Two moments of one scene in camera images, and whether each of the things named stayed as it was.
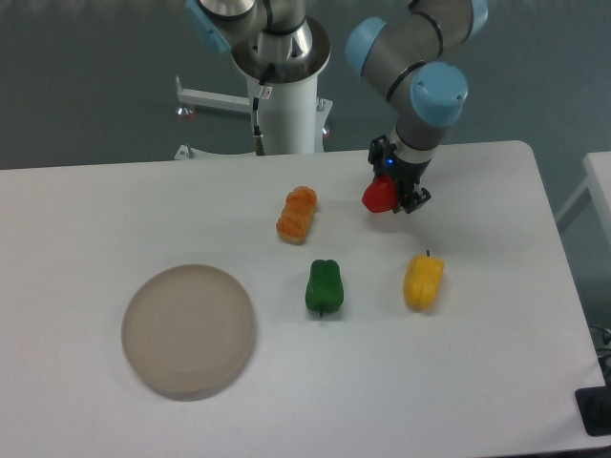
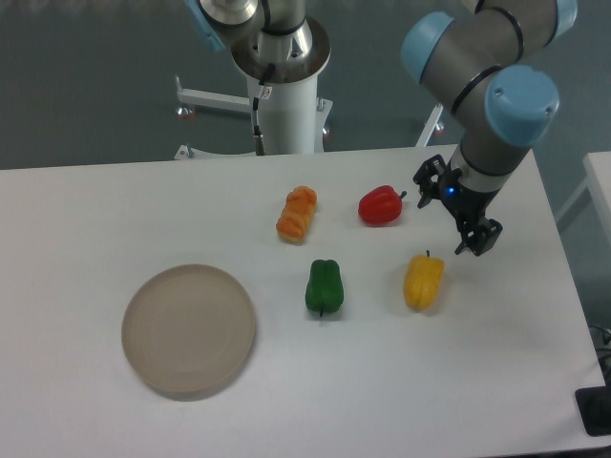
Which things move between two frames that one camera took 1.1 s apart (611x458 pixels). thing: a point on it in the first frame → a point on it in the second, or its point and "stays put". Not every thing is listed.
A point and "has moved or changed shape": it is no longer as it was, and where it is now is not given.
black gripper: (407, 174) → (466, 203)
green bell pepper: (324, 289) stays put
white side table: (598, 169) stays put
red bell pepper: (380, 196) has moved or changed shape
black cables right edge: (601, 341) stays put
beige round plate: (188, 331) stays put
